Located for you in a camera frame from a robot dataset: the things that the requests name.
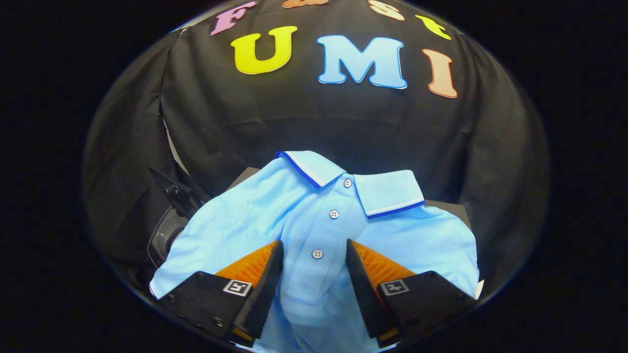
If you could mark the dark washing machine lid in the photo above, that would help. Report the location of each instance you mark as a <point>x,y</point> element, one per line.
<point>176,193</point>

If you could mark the black backdrop cloth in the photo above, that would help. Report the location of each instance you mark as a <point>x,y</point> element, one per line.
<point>314,122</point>

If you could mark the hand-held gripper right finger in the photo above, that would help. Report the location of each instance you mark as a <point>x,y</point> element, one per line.
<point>365,294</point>

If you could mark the light blue polo shirt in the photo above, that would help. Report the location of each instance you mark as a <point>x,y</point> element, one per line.
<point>245,220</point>

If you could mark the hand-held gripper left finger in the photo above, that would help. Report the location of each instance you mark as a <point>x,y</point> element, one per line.
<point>260,299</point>

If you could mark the grey cabinet with dark top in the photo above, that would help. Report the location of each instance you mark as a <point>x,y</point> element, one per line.
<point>451,213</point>

